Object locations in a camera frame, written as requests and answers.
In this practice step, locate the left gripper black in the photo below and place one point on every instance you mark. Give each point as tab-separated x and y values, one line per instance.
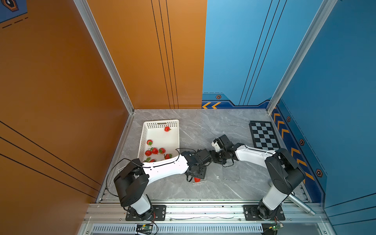
202	175

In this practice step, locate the green circuit board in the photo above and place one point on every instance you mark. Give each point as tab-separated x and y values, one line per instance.
271	229
144	229

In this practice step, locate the green circuit board left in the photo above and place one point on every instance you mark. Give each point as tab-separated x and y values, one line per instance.
144	229

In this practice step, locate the green circuit board right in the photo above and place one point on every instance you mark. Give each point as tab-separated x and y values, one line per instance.
271	229

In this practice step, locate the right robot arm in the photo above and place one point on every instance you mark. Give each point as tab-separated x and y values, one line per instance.
285	173

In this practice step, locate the silver microphone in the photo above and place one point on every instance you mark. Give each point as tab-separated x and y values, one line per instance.
301	204

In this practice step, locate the white perforated plastic basket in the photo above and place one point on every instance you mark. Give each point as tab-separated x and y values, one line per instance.
154	130

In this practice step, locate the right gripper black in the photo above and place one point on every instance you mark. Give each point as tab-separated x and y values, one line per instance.
212	152

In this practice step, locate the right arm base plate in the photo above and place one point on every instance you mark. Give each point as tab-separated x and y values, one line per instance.
256	212

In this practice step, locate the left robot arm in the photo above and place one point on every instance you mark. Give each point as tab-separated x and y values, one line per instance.
134	178

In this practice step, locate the clear plastic clamshell container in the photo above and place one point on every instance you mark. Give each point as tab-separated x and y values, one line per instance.
231	173

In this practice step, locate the black white chessboard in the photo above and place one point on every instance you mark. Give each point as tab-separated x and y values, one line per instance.
263	135

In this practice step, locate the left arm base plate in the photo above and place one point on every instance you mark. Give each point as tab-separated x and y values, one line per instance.
155	213

